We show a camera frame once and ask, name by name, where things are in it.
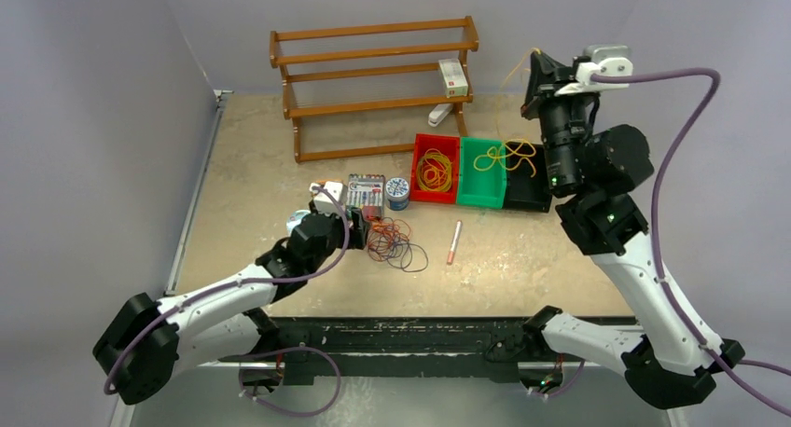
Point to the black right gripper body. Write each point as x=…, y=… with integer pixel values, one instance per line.
x=564, y=123

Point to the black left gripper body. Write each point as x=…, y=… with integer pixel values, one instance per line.
x=354, y=239

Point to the black plastic bin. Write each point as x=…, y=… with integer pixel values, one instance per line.
x=527, y=181

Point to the green plastic bin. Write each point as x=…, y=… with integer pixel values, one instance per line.
x=482, y=179

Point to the red plastic bin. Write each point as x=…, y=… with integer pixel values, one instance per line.
x=435, y=168

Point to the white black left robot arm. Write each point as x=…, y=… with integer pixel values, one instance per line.
x=151, y=341

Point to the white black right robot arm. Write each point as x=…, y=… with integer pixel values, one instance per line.
x=673, y=360

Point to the pack of coloured markers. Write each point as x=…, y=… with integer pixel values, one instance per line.
x=365, y=191

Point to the round blue white tub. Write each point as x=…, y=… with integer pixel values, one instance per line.
x=396, y=190

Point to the blue white tape package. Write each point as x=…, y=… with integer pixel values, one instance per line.
x=295, y=219

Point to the orange spiral notebook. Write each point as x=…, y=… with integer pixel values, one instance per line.
x=314, y=187

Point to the white red small box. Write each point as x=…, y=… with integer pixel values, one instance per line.
x=453, y=76

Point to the white orange-capped marker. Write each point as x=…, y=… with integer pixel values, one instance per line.
x=454, y=242

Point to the white stapler under rack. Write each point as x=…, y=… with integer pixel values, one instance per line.
x=439, y=113

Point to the wooden three-tier rack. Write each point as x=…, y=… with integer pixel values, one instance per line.
x=375, y=67

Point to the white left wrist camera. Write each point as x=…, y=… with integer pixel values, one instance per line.
x=329, y=199

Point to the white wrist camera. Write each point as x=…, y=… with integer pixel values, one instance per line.
x=610, y=60
x=329, y=199

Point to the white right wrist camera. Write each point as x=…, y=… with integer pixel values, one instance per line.
x=610, y=60

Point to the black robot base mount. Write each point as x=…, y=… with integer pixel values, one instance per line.
x=499, y=349

